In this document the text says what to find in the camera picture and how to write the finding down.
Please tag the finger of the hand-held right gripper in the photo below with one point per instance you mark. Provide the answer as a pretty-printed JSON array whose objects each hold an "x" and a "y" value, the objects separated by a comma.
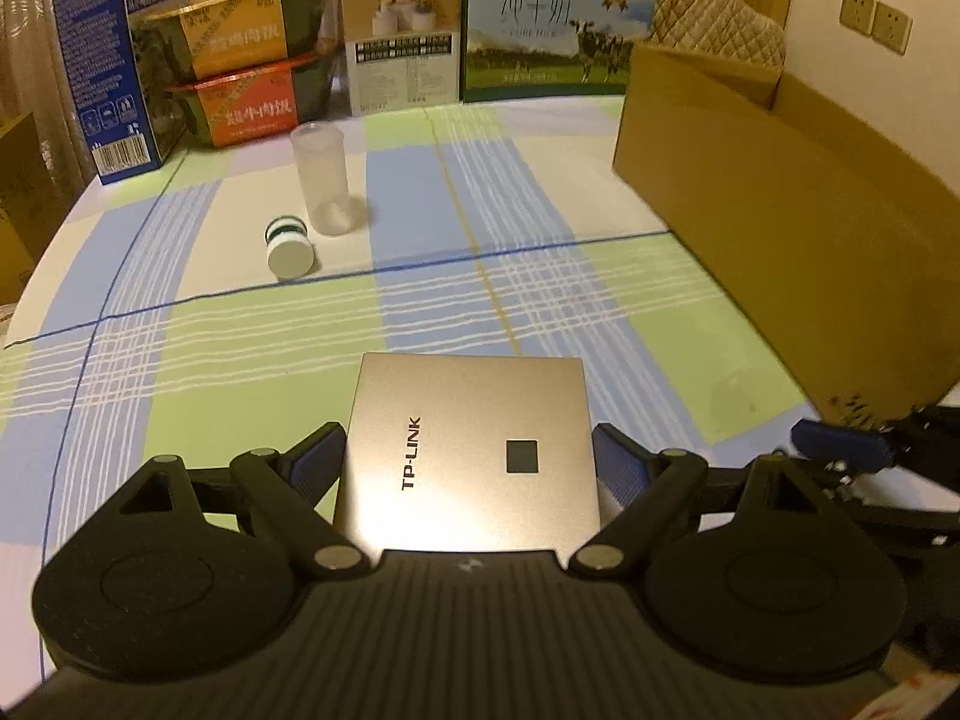
[
  {"x": 840, "y": 441},
  {"x": 900, "y": 519}
]

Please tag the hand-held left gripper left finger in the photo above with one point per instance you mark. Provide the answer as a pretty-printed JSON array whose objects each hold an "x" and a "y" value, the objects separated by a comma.
[{"x": 319, "y": 457}]

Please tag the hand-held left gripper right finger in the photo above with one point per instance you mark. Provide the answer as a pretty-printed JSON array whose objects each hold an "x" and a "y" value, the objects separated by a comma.
[{"x": 619, "y": 465}]

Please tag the large cardboard box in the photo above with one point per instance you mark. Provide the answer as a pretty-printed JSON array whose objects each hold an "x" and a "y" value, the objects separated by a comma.
[{"x": 787, "y": 195}]

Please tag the small white bottle green stripes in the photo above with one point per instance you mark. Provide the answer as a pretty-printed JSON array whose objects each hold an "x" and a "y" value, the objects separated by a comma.
[{"x": 291, "y": 247}]

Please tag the translucent plastic cup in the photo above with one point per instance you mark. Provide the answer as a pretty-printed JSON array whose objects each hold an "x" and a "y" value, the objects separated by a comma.
[{"x": 322, "y": 172}]

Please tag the orange instant meal bowl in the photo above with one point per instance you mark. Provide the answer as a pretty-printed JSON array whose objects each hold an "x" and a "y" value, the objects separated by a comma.
[{"x": 247, "y": 109}]

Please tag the brown cardboard carton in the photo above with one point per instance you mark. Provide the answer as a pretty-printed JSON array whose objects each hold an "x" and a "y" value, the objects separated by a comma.
[{"x": 19, "y": 202}]

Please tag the white product box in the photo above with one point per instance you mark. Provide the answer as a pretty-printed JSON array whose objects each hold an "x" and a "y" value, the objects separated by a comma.
[{"x": 401, "y": 45}]

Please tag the quilted beige cover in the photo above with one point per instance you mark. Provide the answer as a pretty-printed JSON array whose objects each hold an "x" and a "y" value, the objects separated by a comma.
[{"x": 720, "y": 22}]

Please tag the yellow instant meal bowl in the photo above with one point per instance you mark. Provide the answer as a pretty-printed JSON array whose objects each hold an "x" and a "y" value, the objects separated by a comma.
[{"x": 232, "y": 30}]

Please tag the green meadow milk box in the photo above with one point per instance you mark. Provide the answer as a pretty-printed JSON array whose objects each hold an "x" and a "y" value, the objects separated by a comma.
[{"x": 547, "y": 30}]

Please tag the blue milk carton box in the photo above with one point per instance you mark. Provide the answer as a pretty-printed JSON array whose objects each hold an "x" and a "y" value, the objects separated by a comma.
[{"x": 97, "y": 67}]

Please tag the beige wall socket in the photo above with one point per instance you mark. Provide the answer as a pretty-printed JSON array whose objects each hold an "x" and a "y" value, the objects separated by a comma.
[
  {"x": 857, "y": 10},
  {"x": 892, "y": 26}
]

